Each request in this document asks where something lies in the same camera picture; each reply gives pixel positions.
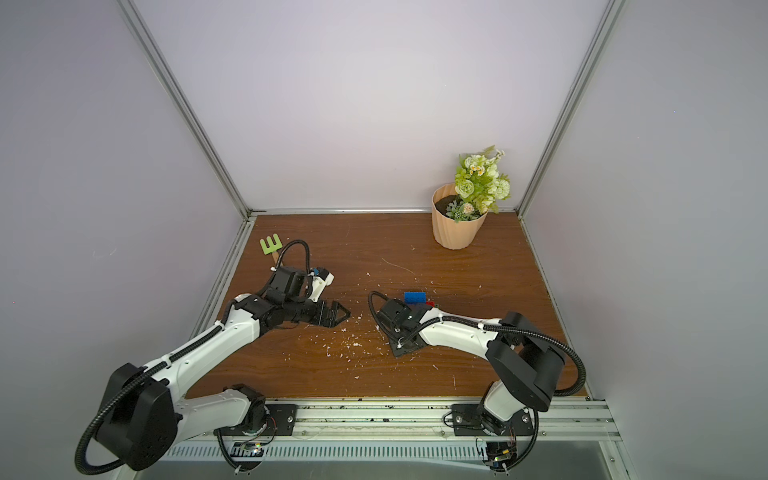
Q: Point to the left electronics board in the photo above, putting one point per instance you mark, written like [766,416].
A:
[242,451]

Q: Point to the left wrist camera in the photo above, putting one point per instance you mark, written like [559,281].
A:
[320,279]

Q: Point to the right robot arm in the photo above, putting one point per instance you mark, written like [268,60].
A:
[532,367]

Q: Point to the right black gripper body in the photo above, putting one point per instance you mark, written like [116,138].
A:
[400,339]

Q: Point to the green toy garden fork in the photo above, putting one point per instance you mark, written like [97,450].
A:
[271,245]

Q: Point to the long blue lego brick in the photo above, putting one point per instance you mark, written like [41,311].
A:
[414,297]

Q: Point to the aluminium front rail frame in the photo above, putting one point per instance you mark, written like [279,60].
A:
[414,429]

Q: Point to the green white artificial flowers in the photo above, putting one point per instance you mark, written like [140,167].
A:
[479,185]

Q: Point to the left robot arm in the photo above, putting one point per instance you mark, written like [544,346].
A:
[145,410]

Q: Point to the right electronics board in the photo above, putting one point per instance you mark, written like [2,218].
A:
[500,457]

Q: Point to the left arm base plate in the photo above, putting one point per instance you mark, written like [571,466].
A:
[266,421]

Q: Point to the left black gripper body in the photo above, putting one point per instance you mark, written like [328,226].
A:
[302,310]

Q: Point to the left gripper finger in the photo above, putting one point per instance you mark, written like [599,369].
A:
[334,309]
[331,321]

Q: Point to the electronics board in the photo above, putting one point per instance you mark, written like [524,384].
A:
[242,451]
[500,457]

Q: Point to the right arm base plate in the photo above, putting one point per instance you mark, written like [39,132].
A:
[469,419]

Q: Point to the beige ribbed flower pot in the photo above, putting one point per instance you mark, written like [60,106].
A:
[447,232]

